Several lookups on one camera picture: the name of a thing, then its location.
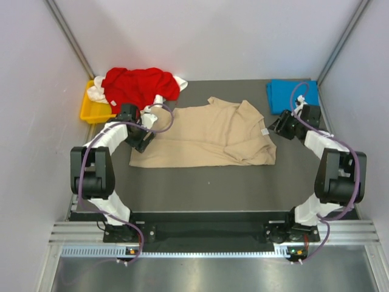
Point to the grey slotted cable duct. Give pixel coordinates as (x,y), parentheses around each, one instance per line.
(124,252)

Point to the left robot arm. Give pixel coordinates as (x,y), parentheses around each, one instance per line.
(92,172)

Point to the white t shirt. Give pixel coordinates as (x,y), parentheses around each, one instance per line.
(96,93)

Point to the folded blue t shirt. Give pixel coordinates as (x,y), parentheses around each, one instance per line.
(279,94)

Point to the yellow plastic bin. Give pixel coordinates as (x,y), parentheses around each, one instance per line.
(94,112)

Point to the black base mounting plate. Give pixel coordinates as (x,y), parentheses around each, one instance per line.
(262,233)

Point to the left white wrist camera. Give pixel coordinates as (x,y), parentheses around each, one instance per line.
(148,119)

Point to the beige t shirt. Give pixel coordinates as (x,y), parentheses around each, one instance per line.
(218,134)

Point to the red t shirt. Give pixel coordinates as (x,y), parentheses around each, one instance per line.
(138,87)

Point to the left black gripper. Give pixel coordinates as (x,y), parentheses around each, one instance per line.
(140,144)

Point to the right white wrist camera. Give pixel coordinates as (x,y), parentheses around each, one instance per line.
(300,103)

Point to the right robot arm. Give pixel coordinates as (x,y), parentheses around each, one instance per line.
(340,178)

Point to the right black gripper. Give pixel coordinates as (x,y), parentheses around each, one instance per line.
(284,118)

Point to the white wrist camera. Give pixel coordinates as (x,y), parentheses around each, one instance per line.
(300,103)
(148,119)

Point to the aluminium frame rail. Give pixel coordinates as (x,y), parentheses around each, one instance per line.
(344,232)

